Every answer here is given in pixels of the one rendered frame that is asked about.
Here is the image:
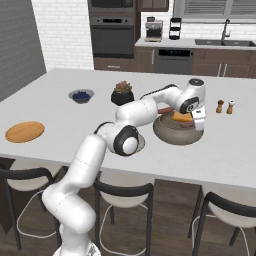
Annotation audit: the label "brown pepper shaker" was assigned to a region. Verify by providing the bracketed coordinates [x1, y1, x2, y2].
[215, 99, 225, 114]

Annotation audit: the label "grey sink tap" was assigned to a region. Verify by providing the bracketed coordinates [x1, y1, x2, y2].
[220, 18, 232, 42]

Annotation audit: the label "reddish-brown sausage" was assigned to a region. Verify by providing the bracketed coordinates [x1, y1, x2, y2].
[157, 107, 175, 115]
[179, 122, 196, 130]

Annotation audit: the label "built-in microwave oven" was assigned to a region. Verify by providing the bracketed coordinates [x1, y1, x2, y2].
[87, 0, 137, 14]

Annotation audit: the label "built-in dark oven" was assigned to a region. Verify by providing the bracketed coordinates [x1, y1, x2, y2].
[89, 13, 136, 60]

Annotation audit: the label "succulent in black pot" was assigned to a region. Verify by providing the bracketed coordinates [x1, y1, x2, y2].
[110, 80, 135, 107]

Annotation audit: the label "black wire stand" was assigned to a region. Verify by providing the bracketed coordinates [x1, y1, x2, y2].
[168, 17, 183, 41]

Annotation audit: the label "large grey-brown bowl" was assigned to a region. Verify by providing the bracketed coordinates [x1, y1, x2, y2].
[152, 111, 205, 146]

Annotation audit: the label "window with grey blinds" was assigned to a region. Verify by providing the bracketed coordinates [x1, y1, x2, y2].
[173, 0, 256, 24]

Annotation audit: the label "brown white-topped salt shaker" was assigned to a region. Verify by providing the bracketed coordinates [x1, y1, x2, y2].
[226, 100, 235, 115]

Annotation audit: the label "grey bowl of blueberries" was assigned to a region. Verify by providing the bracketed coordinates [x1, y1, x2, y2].
[68, 88, 95, 105]

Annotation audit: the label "brown base cupboards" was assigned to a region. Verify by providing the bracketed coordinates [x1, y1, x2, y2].
[93, 45, 256, 80]

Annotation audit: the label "silver coffee machine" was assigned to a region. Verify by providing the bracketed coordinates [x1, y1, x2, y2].
[143, 15, 165, 43]

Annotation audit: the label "dark kitchen sink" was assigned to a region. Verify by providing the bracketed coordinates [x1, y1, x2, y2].
[194, 38, 256, 48]

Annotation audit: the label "orange-brown bun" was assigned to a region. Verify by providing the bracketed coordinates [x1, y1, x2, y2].
[171, 111, 194, 123]

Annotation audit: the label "round wooden plate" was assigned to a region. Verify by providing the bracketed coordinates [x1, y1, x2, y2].
[4, 120, 46, 144]

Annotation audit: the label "grey dishwasher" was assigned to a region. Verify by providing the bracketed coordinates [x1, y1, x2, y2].
[153, 48, 195, 76]

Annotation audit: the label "round grey plate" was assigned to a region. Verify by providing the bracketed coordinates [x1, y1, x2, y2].
[135, 134, 146, 153]

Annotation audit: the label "brown wall cupboard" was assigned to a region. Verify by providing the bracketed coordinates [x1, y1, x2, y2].
[137, 0, 171, 13]

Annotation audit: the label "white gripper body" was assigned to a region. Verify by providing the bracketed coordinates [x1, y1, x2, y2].
[193, 114, 207, 132]

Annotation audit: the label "black-framed white stool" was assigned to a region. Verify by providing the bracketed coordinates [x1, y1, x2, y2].
[92, 169, 155, 256]
[0, 159, 65, 252]
[187, 184, 256, 256]

